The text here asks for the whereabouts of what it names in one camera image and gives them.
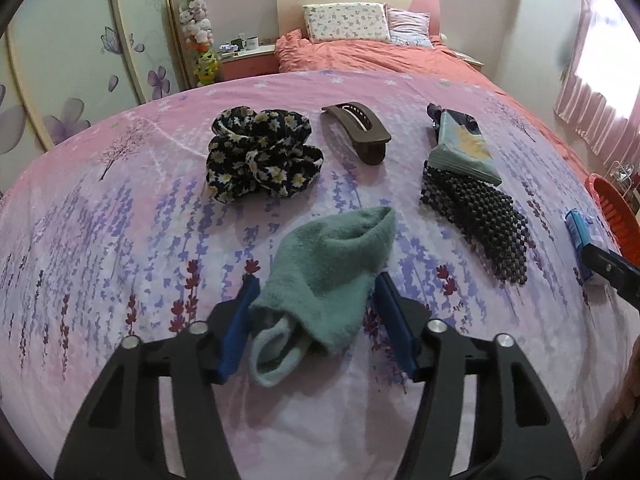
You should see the white floral pillow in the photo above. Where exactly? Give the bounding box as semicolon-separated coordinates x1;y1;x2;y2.
302;2;392;44

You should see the brown hair clip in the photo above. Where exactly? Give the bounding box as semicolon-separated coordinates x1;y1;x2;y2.
320;101;392;167

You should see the flower print wardrobe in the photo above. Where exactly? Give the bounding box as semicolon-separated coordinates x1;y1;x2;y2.
0;0;183;196

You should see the small pink nightstand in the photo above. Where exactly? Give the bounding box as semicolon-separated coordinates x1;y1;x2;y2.
452;50;485;73

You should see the pale snack packet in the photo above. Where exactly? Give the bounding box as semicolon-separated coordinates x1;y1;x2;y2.
427;109;502;184

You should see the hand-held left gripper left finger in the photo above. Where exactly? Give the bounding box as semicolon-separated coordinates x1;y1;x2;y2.
54;275;262;480

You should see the pink floral tablecloth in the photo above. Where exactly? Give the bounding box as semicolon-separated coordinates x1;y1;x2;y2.
0;69;640;480

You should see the orange plastic laundry basket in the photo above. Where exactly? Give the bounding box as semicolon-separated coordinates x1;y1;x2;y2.
584;173;640;261

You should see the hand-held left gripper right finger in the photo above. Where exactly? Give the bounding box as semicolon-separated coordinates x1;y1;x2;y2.
372;272;583;480

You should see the pink curtain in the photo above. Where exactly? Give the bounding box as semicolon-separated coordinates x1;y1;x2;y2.
552;0;640;158

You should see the blue tissue pack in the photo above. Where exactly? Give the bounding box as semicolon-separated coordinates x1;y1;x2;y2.
564;208;606;287

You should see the green fuzzy sock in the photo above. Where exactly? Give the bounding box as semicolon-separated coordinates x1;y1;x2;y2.
247;205;397;388

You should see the black beaded mesh pouch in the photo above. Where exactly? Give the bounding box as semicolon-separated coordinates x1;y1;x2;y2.
420;160;531;286

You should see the bed with pink duvet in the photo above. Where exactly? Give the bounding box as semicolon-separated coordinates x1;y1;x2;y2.
274;29;591;181

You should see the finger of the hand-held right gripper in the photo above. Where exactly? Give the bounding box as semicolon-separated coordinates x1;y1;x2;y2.
581;244;640;311

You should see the dark daisy print scrunchie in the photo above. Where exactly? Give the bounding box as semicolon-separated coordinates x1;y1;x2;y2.
205;105;326;203

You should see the pink striped pillow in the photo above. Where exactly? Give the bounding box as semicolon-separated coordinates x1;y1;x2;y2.
384;7;435;50

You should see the yellow green plush toy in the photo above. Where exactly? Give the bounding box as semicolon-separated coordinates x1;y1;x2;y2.
192;50;221;88

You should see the white wire rack trolley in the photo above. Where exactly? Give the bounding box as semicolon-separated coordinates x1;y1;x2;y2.
607;160;638;183

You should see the pink nightstand with mugs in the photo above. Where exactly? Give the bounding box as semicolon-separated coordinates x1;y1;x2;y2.
217;44;280;82

